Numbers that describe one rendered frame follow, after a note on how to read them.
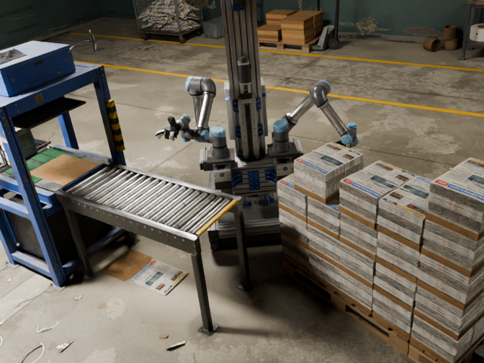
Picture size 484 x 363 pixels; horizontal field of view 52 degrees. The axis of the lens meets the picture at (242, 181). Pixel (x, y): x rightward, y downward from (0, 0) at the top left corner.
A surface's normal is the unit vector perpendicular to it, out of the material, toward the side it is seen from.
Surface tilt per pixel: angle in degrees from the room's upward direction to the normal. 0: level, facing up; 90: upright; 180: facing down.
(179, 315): 0
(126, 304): 0
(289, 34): 89
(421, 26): 90
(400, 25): 90
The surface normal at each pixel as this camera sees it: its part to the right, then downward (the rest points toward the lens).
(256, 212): -0.08, -0.86
